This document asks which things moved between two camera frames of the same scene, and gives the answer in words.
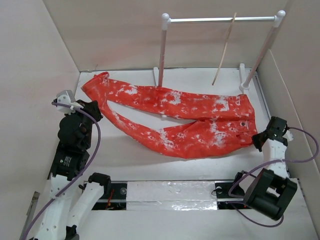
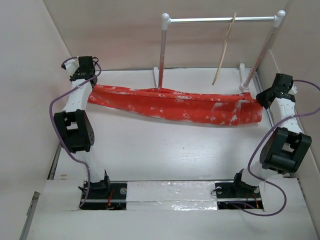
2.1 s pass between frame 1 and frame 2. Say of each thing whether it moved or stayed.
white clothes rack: stayed
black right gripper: moved
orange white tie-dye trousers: moved
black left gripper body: moved
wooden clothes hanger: stayed
